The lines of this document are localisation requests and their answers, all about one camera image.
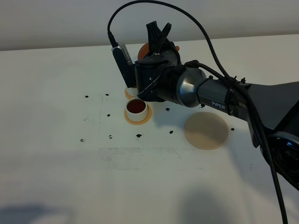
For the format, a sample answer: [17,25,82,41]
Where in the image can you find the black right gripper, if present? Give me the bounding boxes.
[135,21,184,103]

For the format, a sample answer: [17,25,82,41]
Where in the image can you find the brown clay teapot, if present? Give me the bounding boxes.
[137,42,180,64]

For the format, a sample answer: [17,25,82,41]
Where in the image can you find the beige round teapot coaster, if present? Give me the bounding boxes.
[184,112,229,150]

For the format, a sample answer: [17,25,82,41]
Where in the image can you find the white teacup far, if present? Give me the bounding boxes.
[126,87,138,98]

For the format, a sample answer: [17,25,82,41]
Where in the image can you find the white teacup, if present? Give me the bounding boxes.
[126,87,138,98]
[126,98,147,114]

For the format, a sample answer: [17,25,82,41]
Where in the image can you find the orange coaster far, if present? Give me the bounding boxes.
[124,89,134,99]

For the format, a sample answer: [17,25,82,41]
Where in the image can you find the orange coaster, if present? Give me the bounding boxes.
[124,89,134,99]
[124,105,152,125]

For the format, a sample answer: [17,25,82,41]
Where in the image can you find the orange coaster near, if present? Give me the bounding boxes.
[124,105,152,125]

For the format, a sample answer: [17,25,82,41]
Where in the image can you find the white teacup near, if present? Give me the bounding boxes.
[126,98,147,114]

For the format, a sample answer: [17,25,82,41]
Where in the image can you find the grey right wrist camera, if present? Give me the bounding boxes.
[112,43,136,88]

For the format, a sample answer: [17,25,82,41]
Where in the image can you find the black camera cable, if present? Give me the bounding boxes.
[107,0,288,224]

